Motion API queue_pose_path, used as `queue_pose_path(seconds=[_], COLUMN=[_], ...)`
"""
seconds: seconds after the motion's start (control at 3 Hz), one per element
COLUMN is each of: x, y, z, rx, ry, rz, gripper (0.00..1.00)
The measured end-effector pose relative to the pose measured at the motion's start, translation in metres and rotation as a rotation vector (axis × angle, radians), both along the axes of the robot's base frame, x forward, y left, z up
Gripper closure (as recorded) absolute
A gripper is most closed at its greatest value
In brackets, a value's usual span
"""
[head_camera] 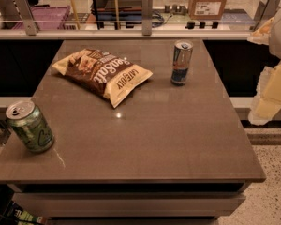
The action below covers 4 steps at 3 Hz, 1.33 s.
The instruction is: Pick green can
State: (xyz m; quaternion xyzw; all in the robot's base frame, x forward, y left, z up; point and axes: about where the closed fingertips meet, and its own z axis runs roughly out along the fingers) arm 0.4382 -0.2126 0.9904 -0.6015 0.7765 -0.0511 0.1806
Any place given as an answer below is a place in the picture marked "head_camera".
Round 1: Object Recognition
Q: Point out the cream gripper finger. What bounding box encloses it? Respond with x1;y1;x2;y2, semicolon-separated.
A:
248;61;281;126
247;17;274;45

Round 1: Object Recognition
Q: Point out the green soda can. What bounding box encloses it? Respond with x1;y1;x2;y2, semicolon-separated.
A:
6;100;54;153

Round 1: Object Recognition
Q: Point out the blue silver energy drink can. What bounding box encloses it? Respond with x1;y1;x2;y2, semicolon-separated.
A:
171;40;193;85

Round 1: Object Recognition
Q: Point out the cardboard box with label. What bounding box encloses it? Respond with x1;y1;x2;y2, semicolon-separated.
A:
188;0;227;20

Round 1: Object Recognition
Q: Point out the dark blue storage bin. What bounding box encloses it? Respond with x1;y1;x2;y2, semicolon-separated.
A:
91;0;142;22

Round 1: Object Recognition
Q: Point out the brown sea salt chip bag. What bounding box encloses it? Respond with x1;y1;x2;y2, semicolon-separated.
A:
52;49;153;108

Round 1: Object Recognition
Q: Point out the purple plastic crate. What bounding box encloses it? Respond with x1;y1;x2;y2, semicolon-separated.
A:
12;5;72;31

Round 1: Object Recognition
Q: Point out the glass railing with metal posts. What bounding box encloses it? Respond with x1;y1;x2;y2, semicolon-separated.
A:
0;0;281;39

